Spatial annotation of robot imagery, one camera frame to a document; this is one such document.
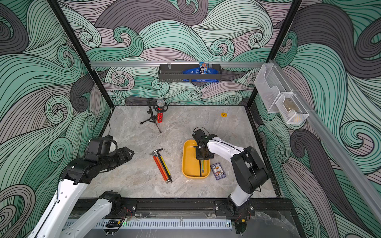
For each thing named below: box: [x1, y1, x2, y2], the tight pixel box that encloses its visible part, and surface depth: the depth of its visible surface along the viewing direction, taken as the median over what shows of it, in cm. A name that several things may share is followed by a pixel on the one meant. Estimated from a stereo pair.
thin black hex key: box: [156, 148, 173, 183], surface depth 90 cm
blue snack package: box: [182, 61, 220, 83], surface depth 94 cm
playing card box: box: [210, 162, 227, 181], surface depth 86 cm
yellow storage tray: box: [181, 139, 211, 179], surface depth 88 cm
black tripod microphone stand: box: [139, 101, 169, 134], surface depth 94 cm
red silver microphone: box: [156, 99, 166, 124], surface depth 92 cm
